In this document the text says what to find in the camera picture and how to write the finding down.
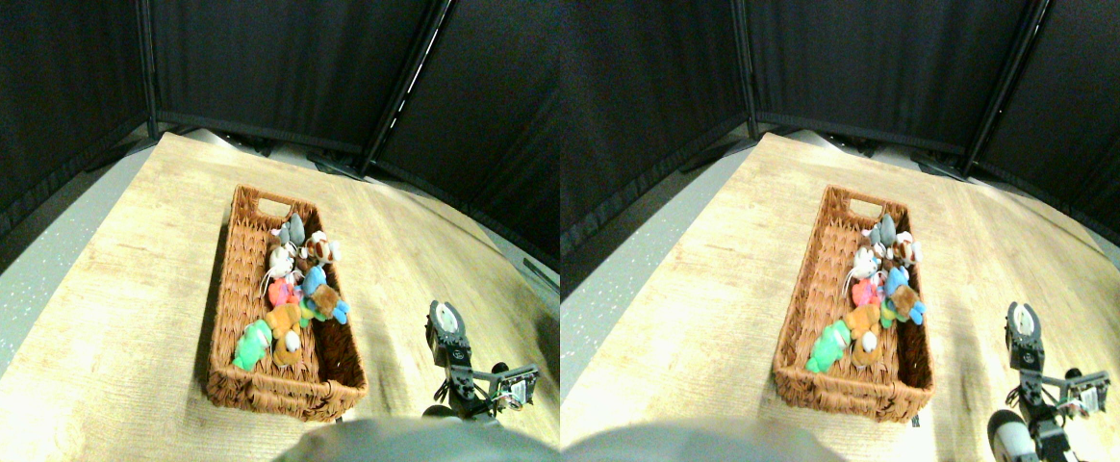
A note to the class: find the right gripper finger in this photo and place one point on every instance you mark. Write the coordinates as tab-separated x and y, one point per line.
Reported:
1036	327
432	322
461	325
1012	323

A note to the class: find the blue plush toy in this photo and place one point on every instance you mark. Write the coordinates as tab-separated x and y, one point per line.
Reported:
899	285
317	285

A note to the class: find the green and yellow plush toy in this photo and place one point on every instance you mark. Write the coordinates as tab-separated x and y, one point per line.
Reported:
891	312
309	310

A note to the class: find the orange and white plush toy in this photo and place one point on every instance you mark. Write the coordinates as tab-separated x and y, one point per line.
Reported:
322	248
906	250

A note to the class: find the dark brown plush toy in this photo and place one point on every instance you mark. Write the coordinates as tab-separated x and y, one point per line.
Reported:
891	262
304	260

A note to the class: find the red plush toy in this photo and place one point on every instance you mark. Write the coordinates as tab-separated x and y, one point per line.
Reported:
866	294
280	293

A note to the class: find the pale green plush toy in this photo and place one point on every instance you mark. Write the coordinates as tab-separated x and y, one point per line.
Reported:
827	348
252	346

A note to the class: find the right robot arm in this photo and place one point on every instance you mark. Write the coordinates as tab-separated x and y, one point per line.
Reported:
1012	438
464	395

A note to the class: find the orange brown plush toy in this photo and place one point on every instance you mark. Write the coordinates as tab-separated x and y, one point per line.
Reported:
866	327
286	325

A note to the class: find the grey mouse plush toy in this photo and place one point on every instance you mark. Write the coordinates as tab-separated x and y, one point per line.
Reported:
294	231
886	231

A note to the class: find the black curtain stand foot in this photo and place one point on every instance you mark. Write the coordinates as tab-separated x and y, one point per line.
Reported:
937	166
334	166

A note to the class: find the brown wicker basket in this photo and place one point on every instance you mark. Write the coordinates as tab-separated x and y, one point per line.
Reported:
233	289
801	289

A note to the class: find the black curtain stand pole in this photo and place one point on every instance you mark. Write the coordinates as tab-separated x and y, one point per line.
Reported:
1006	87
147	67
404	87
745	67

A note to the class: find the black bracket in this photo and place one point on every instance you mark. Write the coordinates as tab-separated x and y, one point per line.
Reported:
514	385

